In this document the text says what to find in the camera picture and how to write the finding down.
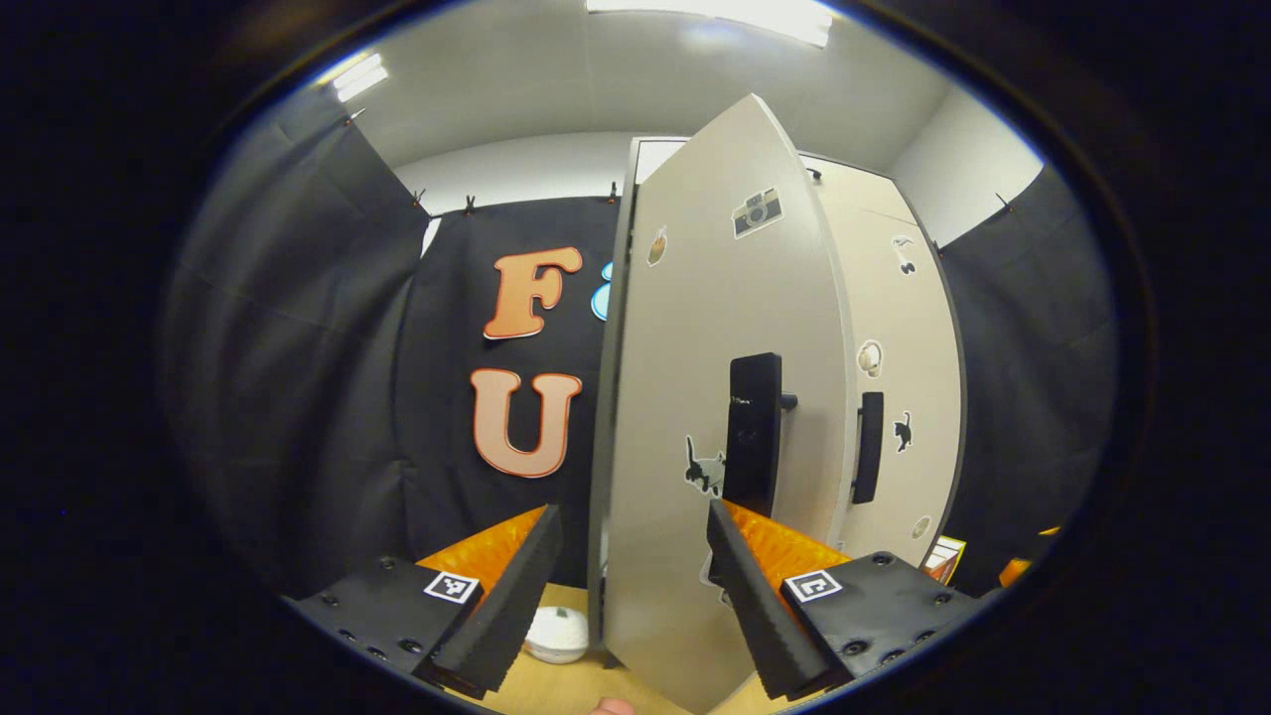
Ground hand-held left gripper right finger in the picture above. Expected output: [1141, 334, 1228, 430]
[707, 500, 999, 701]

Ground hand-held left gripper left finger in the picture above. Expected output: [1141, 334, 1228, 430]
[288, 503, 564, 701]

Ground white door with headphones sticker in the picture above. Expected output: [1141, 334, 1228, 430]
[829, 184, 966, 569]

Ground white door with camera sticker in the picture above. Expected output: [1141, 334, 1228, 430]
[588, 94, 860, 714]

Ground white shoe cabinet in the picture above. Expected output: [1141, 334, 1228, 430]
[588, 94, 966, 714]

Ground white round object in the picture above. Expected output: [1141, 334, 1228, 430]
[523, 606, 590, 664]

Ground small yellow box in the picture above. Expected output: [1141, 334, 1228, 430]
[921, 536, 966, 587]

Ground black backdrop cloth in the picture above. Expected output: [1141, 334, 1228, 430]
[164, 109, 632, 597]
[933, 164, 1123, 597]

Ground ceiling light panel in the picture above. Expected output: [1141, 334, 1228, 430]
[333, 53, 390, 103]
[586, 0, 835, 48]

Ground black door handle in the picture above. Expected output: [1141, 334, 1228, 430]
[723, 353, 798, 517]
[852, 391, 885, 504]

